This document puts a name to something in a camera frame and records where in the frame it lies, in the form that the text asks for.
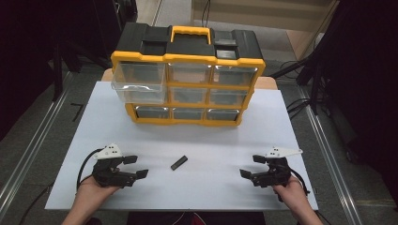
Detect black floor cable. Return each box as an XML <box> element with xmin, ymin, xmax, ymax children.
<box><xmin>18</xmin><ymin>182</ymin><xmax>54</xmax><ymax>225</ymax></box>

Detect black metal stand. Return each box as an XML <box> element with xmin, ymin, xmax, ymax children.
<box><xmin>51</xmin><ymin>37</ymin><xmax>65</xmax><ymax>102</ymax></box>
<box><xmin>308</xmin><ymin>60</ymin><xmax>324</xmax><ymax>115</ymax></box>

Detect yellow and black drawer organizer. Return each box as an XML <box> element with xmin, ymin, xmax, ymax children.
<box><xmin>110</xmin><ymin>22</ymin><xmax>267</xmax><ymax>128</ymax></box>

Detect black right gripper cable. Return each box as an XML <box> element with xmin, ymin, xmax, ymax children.
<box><xmin>288</xmin><ymin>168</ymin><xmax>312</xmax><ymax>197</ymax></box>

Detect black floor cables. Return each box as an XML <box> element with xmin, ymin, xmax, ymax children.
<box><xmin>268</xmin><ymin>58</ymin><xmax>314</xmax><ymax>120</ymax></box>

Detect black hanging cable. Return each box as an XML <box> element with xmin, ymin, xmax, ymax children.
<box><xmin>201</xmin><ymin>0</ymin><xmax>211</xmax><ymax>28</ymax></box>

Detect small black rectangular block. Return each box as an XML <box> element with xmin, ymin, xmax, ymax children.
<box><xmin>170</xmin><ymin>155</ymin><xmax>189</xmax><ymax>172</ymax></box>

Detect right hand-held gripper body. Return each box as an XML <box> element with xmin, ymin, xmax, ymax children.
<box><xmin>250</xmin><ymin>146</ymin><xmax>304</xmax><ymax>189</ymax></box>

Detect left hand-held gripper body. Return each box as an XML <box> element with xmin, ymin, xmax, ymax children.
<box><xmin>91</xmin><ymin>142</ymin><xmax>139</xmax><ymax>189</ymax></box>

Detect person's right hand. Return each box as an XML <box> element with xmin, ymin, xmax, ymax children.
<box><xmin>271</xmin><ymin>174</ymin><xmax>307</xmax><ymax>209</ymax></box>

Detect clear organizer drawer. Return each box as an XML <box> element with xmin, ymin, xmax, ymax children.
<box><xmin>111</xmin><ymin>61</ymin><xmax>168</xmax><ymax>105</ymax></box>

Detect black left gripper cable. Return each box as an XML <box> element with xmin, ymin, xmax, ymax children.
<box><xmin>76</xmin><ymin>147</ymin><xmax>105</xmax><ymax>192</ymax></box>

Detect set of clear plastic drawers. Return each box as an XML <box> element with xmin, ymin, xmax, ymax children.
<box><xmin>134</xmin><ymin>63</ymin><xmax>259</xmax><ymax>122</ymax></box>

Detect person's left hand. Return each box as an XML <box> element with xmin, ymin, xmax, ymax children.
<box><xmin>75</xmin><ymin>175</ymin><xmax>121</xmax><ymax>205</ymax></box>

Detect person's dark clothing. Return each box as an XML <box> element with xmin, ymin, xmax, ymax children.
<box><xmin>126</xmin><ymin>211</ymin><xmax>268</xmax><ymax>225</ymax></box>

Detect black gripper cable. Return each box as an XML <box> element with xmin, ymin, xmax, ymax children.
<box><xmin>288</xmin><ymin>168</ymin><xmax>312</xmax><ymax>197</ymax></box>
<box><xmin>76</xmin><ymin>147</ymin><xmax>105</xmax><ymax>192</ymax></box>

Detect metal floor rail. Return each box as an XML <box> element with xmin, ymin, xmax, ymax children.
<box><xmin>0</xmin><ymin>70</ymin><xmax>75</xmax><ymax>218</ymax></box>
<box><xmin>296</xmin><ymin>86</ymin><xmax>364</xmax><ymax>225</ymax></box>

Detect dark curtain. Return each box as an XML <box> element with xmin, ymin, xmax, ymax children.
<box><xmin>304</xmin><ymin>0</ymin><xmax>398</xmax><ymax>201</ymax></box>

